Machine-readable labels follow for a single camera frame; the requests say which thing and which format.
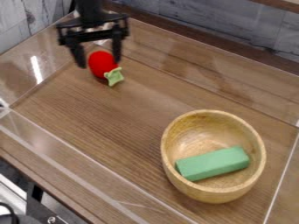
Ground red plush fruit green stem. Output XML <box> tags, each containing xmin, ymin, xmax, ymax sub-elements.
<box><xmin>88</xmin><ymin>51</ymin><xmax>124</xmax><ymax>87</ymax></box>

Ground green rectangular block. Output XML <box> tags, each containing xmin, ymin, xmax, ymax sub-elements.
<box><xmin>175</xmin><ymin>146</ymin><xmax>249</xmax><ymax>181</ymax></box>

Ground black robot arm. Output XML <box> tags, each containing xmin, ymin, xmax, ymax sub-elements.
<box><xmin>56</xmin><ymin>0</ymin><xmax>129</xmax><ymax>68</ymax></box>

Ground black metal table frame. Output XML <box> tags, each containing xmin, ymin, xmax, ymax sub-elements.
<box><xmin>25</xmin><ymin>182</ymin><xmax>70</xmax><ymax>224</ymax></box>

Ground clear acrylic enclosure walls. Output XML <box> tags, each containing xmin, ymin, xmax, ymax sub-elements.
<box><xmin>0</xmin><ymin>20</ymin><xmax>299</xmax><ymax>224</ymax></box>

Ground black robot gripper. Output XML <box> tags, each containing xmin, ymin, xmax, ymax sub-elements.
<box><xmin>56</xmin><ymin>13</ymin><xmax>129</xmax><ymax>68</ymax></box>

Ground black cable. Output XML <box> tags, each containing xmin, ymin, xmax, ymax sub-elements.
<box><xmin>0</xmin><ymin>202</ymin><xmax>21</xmax><ymax>224</ymax></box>

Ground wooden bowl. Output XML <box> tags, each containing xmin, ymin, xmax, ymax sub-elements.
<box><xmin>160</xmin><ymin>109</ymin><xmax>267</xmax><ymax>204</ymax></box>

